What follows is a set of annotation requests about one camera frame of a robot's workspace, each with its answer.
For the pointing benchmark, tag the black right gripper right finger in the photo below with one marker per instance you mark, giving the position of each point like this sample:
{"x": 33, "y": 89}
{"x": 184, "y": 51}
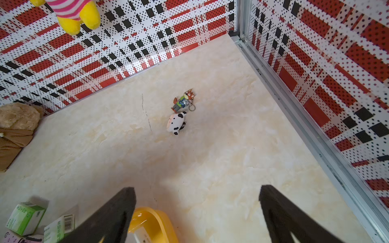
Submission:
{"x": 286, "y": 221}

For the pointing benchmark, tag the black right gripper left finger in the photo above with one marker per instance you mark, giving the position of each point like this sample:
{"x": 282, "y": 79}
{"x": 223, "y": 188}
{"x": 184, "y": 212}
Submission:
{"x": 110, "y": 223}

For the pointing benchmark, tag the yellow plastic storage tray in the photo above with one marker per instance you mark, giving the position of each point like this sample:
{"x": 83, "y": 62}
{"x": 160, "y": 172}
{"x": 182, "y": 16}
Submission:
{"x": 150, "y": 226}

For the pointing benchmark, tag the green tissue pack with barcode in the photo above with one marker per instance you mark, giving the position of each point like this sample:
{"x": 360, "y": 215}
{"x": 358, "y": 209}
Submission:
{"x": 59, "y": 229}

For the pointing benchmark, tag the green pocket tissue pack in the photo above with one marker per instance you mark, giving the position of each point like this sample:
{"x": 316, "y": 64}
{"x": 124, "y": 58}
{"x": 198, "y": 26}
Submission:
{"x": 25, "y": 218}

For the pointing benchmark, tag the pink cartoon tissue pack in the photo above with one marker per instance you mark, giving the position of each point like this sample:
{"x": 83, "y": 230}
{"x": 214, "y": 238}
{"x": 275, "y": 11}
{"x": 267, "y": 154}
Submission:
{"x": 11, "y": 237}

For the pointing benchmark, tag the white black cow plush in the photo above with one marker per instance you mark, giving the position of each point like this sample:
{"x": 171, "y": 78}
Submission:
{"x": 176, "y": 122}

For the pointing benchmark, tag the brown teddy bear plush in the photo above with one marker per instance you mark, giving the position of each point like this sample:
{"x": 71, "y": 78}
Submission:
{"x": 18, "y": 123}

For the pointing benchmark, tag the yellow frog plush striped shirt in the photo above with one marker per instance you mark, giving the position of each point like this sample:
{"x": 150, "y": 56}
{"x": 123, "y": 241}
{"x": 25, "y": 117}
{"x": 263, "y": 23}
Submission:
{"x": 71, "y": 14}

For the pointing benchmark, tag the fox figure keychain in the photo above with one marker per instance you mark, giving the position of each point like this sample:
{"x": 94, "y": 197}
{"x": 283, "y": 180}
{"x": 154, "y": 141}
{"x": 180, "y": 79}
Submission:
{"x": 185, "y": 101}

